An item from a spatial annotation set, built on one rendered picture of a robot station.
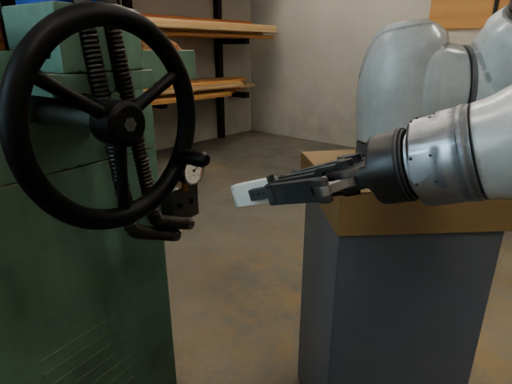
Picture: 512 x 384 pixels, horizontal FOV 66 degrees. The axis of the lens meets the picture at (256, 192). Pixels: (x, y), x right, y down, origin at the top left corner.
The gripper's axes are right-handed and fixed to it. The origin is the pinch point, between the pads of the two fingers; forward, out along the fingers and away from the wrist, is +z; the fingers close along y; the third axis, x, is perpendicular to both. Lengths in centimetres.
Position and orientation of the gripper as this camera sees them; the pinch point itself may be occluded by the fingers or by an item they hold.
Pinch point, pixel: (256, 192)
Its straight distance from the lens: 51.7
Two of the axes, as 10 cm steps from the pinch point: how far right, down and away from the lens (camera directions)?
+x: 2.9, 9.5, 1.5
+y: -5.5, 2.9, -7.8
